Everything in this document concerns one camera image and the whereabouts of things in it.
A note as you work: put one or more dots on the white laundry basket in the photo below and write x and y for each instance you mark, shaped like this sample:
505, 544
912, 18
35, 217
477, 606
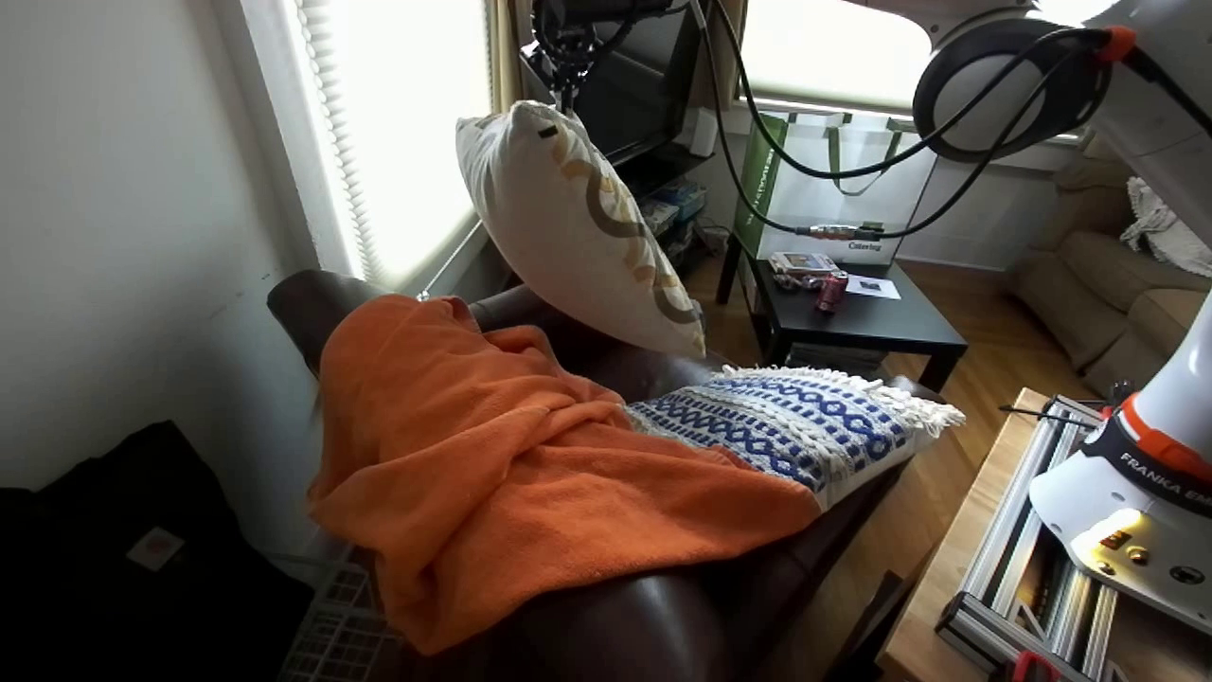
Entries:
332, 630

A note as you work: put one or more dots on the black flat television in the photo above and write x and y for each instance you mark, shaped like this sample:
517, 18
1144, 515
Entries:
645, 76

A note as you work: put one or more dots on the black coffee table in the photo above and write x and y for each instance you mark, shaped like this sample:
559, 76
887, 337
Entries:
873, 325

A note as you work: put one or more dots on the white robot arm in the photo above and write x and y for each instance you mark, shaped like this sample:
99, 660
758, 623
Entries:
1175, 393

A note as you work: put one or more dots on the brown leather sofa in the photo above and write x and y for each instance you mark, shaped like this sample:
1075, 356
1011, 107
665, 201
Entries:
631, 630

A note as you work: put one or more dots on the black television stand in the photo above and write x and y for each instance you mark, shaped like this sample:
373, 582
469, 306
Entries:
675, 209

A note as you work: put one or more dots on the aluminium rail frame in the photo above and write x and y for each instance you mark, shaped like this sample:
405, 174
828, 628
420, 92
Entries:
1022, 556

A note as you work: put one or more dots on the red soda can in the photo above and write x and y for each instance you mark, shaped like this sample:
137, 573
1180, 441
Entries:
829, 295

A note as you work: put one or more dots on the beige sofa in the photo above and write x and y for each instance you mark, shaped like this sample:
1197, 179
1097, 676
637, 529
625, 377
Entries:
1109, 306

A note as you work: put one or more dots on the white cloth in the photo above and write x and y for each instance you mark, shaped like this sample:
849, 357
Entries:
1166, 228

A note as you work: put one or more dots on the beige curtain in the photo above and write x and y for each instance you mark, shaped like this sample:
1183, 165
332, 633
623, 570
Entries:
510, 51

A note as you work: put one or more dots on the blue white fringed pillow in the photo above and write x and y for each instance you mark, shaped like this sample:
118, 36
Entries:
809, 421

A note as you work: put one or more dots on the white window blind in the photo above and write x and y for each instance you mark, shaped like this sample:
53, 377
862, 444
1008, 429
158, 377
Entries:
391, 127

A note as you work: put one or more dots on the white paper sheet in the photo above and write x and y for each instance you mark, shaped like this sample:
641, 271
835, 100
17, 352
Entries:
873, 291

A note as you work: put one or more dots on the white throw pillow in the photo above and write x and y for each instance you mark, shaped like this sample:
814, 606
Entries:
570, 213

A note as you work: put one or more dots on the light wooden table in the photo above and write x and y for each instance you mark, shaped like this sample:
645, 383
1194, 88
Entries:
931, 630

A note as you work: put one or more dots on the black fabric bag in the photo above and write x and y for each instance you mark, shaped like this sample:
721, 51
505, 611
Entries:
113, 570

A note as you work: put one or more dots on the orange throw blanket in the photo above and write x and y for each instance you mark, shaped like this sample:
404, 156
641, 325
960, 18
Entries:
505, 478

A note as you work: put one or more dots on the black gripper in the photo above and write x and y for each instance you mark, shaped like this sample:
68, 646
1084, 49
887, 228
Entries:
573, 25

